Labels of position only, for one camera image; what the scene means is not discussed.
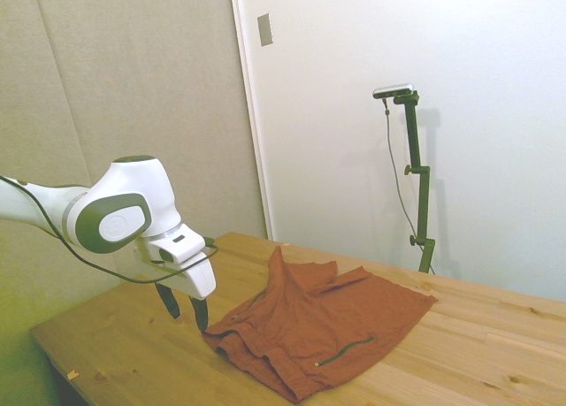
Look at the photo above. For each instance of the white door frame trim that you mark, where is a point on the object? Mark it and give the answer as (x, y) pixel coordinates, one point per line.
(252, 114)

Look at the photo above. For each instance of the dark green camera stand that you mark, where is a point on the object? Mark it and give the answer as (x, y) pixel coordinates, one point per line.
(423, 193)

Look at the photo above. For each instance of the grey exterior camera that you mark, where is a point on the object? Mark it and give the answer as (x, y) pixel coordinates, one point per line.
(393, 90)

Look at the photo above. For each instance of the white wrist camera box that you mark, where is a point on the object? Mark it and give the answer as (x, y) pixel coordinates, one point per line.
(179, 247)

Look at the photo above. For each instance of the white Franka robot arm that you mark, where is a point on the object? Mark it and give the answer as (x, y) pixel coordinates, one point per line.
(132, 180)

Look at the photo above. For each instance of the grey wall plate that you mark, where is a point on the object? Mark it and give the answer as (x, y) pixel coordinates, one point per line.
(265, 29)

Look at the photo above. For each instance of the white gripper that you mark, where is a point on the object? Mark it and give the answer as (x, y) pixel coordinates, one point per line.
(194, 278)

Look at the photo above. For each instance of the rust red shorts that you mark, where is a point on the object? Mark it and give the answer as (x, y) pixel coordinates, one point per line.
(318, 317)

